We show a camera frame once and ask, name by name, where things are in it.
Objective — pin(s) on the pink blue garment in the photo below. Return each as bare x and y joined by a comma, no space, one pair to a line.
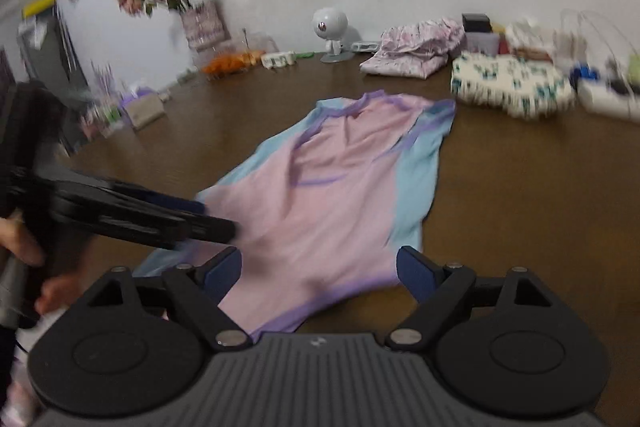
323,207

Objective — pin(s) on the person left hand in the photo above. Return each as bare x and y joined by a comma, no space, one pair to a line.
67,272

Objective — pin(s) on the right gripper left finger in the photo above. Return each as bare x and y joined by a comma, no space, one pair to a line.
130,345

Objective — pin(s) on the clear box of oranges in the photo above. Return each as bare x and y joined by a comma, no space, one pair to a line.
241,52

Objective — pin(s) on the black charger block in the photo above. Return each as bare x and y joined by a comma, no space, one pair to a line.
476,22

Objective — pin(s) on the white round robot toy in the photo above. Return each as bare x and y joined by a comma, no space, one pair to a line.
330,25

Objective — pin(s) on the cream teal floral garment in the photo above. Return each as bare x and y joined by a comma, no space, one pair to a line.
522,89

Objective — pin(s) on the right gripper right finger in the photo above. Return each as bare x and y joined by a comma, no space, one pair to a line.
505,345

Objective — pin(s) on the purple tissue box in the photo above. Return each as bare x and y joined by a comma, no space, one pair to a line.
141,107

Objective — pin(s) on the pink floral folded garment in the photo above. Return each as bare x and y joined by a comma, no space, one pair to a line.
416,50

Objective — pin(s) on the pink knitted vase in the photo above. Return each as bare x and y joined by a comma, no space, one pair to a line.
204,25

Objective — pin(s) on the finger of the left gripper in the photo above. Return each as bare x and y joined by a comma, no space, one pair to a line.
104,213
143,194

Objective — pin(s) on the white tin box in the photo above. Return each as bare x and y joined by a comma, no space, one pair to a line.
486,43

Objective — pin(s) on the white small power strip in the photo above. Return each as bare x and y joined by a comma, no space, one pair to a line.
278,59

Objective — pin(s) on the small green bottle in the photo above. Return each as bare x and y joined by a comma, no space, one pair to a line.
633,69

